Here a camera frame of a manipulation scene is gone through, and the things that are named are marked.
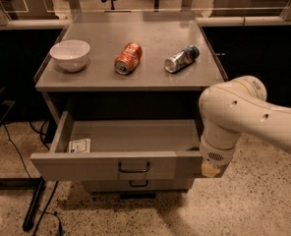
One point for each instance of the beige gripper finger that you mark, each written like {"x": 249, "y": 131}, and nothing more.
{"x": 209, "y": 169}

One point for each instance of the white ceramic bowl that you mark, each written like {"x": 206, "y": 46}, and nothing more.
{"x": 70, "y": 55}

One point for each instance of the grey bottom drawer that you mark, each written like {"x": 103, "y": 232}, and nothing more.
{"x": 105, "y": 186}

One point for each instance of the grey top drawer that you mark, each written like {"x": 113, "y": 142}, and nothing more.
{"x": 123, "y": 150}

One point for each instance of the grey drawer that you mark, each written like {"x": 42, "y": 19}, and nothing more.
{"x": 123, "y": 150}
{"x": 105, "y": 186}

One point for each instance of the grey drawer cabinet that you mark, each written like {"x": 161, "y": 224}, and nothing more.
{"x": 123, "y": 89}

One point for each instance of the orange soda can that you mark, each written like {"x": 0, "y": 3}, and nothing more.
{"x": 129, "y": 59}

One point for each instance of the blue silver soda can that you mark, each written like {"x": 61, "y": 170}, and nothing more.
{"x": 182, "y": 59}

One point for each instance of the black table leg bar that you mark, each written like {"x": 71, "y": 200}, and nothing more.
{"x": 38, "y": 189}

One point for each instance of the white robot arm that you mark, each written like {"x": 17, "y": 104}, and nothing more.
{"x": 230, "y": 109}

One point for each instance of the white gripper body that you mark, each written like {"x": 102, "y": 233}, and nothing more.
{"x": 216, "y": 154}

